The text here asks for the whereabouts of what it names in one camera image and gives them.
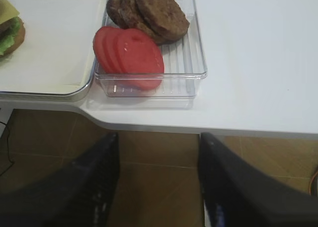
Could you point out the white paper liner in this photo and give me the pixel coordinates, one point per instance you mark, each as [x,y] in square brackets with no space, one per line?
[54,45]

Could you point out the red tomato slice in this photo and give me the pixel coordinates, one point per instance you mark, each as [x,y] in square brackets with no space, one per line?
[139,58]
[112,50]
[98,47]
[106,50]

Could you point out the middle brown patty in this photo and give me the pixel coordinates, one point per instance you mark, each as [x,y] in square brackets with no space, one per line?
[133,19]

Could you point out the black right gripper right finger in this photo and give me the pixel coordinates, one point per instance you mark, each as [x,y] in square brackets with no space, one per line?
[238,195]

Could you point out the yellow cheese slice on tray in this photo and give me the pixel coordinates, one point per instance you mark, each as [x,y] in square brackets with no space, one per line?
[7,11]

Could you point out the rear brown patty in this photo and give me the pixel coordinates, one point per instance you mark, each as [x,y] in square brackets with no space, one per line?
[113,11]

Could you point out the front red tomato slice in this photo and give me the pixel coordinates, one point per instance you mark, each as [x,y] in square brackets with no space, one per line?
[139,58]

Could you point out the brown patty on tray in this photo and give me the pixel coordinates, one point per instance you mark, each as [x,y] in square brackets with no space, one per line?
[4,27]

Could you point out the green lettuce leaf on tray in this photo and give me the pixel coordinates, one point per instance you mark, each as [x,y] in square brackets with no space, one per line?
[7,38]

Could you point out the clear patty tomato container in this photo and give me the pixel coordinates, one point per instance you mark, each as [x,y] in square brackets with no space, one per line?
[184,64]

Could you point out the white serving tray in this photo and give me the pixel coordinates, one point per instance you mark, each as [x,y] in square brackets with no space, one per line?
[82,85]

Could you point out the front brown patty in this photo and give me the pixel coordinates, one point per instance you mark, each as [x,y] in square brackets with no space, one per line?
[165,17]

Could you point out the bottom bun on tray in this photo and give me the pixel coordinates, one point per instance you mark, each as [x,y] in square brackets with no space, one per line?
[18,40]

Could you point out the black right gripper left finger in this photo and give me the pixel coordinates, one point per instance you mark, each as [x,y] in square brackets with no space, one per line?
[78,195]

